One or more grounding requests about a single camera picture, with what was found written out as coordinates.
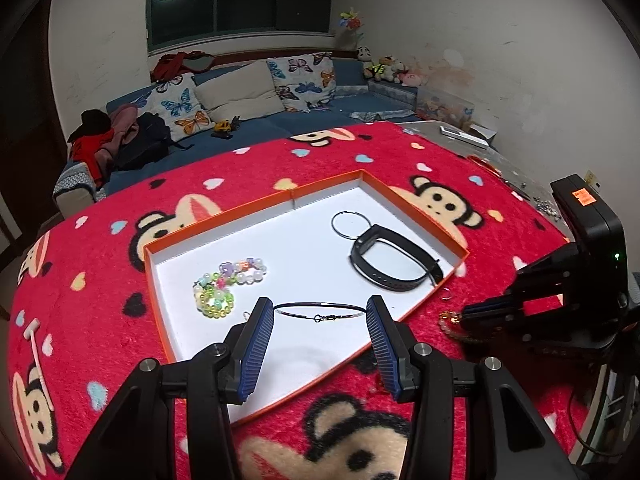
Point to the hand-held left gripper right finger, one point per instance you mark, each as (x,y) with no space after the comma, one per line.
(387,355)

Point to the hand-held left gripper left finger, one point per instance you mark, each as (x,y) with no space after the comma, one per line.
(250,355)

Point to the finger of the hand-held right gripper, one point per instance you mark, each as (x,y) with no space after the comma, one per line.
(500,330)
(495,306)

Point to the thin metal bangle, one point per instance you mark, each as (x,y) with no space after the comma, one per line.
(320,317)

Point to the orange shallow cardboard box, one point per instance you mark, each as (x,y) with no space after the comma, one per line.
(300,260)

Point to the black smart watch band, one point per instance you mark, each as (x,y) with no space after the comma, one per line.
(364,242)

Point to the scattered small metal parts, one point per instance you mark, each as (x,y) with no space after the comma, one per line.
(546,206)

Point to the orange item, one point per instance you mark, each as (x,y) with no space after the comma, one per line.
(480,161)

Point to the red monkey print blanket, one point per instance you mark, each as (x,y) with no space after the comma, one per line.
(100,310)

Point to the small cardboard box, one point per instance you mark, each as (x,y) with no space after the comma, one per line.
(484,132)

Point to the white remote control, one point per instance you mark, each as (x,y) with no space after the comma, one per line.
(462,136)

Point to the clear plastic storage bin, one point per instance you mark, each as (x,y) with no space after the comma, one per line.
(445,105)

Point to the blue sofa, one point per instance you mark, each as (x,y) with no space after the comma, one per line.
(250,145)

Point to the patterned grey cloth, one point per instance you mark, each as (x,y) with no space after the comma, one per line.
(380,115)

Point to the yellow toy excavator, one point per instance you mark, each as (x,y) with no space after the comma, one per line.
(225,127)

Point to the pink plush toy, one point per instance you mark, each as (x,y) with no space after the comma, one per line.
(414,79)

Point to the butterfly print pillow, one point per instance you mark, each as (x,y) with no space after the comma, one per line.
(302,82)
(180,107)

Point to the red garment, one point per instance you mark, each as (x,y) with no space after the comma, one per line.
(90,152)

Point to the pink garment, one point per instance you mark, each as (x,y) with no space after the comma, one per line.
(122,127)

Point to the plush toy with yellow vest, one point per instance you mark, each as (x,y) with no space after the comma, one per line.
(381,69)

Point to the beige pillow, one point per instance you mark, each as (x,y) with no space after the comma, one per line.
(240,90)

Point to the black garment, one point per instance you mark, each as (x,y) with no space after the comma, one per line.
(92,120)

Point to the panda plush toy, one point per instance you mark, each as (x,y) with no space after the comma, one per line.
(363,55)

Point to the red clothes pile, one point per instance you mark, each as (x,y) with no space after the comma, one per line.
(172,64)

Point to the dark wooden door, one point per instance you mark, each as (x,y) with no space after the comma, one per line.
(25,135)

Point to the colourful pinwheel flowers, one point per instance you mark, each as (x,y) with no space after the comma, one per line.
(352,21)

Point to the dark window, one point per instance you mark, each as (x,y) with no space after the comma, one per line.
(240,0)

